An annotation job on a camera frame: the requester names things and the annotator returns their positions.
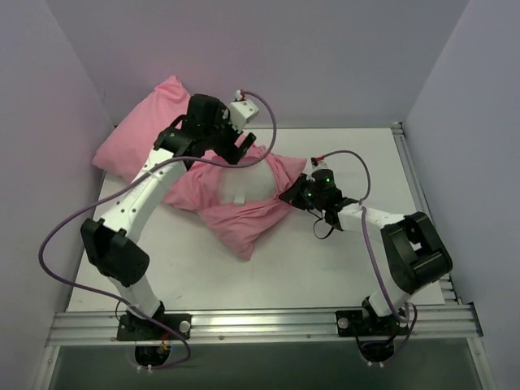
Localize white pillow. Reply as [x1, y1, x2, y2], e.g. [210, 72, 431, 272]
[218, 160, 277, 206]

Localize pink floral pillowcase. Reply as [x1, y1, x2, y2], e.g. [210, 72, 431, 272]
[92, 76, 306, 261]

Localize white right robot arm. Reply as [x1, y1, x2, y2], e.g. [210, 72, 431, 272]
[279, 169, 453, 336]

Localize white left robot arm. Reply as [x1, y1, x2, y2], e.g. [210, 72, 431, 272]
[80, 90, 258, 340]

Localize black short right cable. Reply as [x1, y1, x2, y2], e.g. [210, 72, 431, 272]
[312, 213, 338, 241]

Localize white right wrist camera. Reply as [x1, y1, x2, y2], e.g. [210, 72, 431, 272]
[310, 156, 329, 172]

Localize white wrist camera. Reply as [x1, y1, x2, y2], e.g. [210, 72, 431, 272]
[227, 89, 259, 132]
[310, 156, 329, 172]

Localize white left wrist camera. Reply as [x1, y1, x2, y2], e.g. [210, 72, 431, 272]
[227, 89, 259, 132]

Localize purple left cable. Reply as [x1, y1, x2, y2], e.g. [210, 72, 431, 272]
[39, 91, 278, 370]

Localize purple cable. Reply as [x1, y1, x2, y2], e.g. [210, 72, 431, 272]
[39, 91, 278, 370]
[320, 150, 418, 346]

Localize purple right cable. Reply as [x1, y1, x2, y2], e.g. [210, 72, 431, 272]
[320, 150, 418, 346]

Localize aluminium back rail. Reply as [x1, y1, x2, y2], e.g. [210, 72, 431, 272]
[115, 121, 403, 132]

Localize aluminium rail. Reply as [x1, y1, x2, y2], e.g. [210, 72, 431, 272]
[392, 123, 464, 306]
[115, 121, 403, 132]
[46, 304, 483, 347]

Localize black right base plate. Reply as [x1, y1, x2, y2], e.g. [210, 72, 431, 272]
[335, 309, 410, 367]

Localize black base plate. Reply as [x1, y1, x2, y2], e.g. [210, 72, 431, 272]
[335, 309, 410, 367]
[116, 308, 193, 369]

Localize aluminium right side rail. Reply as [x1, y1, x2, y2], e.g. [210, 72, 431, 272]
[392, 123, 464, 306]

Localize aluminium front rail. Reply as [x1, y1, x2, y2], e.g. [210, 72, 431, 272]
[46, 304, 483, 347]

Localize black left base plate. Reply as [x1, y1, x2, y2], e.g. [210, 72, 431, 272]
[116, 308, 193, 369]

